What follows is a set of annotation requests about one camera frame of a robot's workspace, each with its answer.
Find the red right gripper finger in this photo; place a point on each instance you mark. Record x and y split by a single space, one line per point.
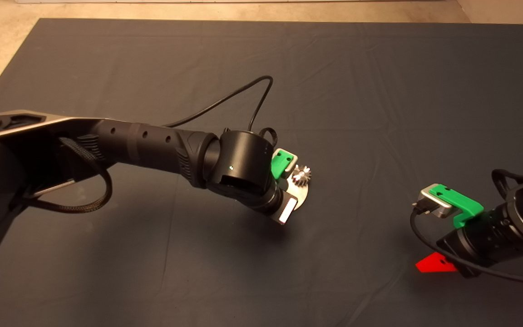
436 265

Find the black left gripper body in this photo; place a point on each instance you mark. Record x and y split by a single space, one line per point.
273 204

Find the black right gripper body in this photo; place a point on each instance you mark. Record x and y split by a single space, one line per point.
484 245

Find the small steel planetary gear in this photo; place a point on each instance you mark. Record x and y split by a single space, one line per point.
299 178

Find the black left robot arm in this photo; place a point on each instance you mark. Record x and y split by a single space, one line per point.
143 145

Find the round metal carrier plate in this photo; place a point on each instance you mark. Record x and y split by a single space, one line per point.
301 196

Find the dark grey table cloth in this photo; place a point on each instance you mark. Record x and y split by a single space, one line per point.
379 81

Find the green left camera mount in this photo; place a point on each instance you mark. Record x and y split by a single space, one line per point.
281 163

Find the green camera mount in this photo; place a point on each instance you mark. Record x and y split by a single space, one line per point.
281 163
461 202

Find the green right camera mount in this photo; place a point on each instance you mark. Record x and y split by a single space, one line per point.
461 202

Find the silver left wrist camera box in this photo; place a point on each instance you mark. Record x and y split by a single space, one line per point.
295 160

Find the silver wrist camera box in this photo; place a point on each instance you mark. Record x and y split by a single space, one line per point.
295 160
431 202

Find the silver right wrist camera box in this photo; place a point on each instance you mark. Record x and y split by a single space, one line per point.
431 202

